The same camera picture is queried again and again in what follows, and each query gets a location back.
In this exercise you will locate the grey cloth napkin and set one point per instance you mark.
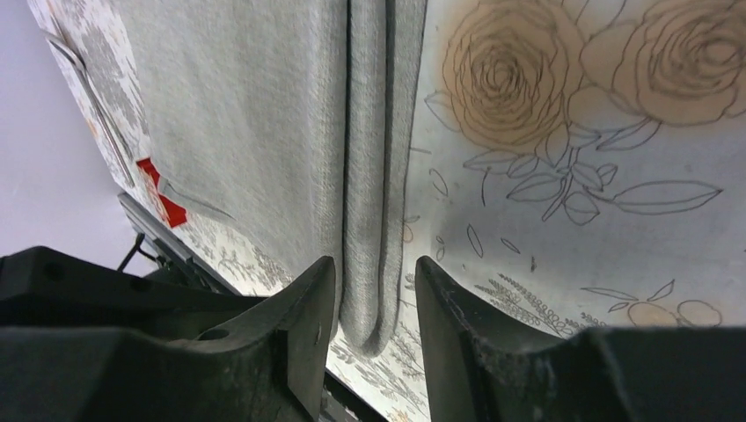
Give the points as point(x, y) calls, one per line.
point(290, 121)

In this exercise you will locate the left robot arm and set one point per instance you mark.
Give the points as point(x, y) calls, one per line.
point(44, 287)

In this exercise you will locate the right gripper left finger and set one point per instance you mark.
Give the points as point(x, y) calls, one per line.
point(266, 364)

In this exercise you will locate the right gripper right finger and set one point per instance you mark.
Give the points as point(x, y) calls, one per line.
point(483, 365)

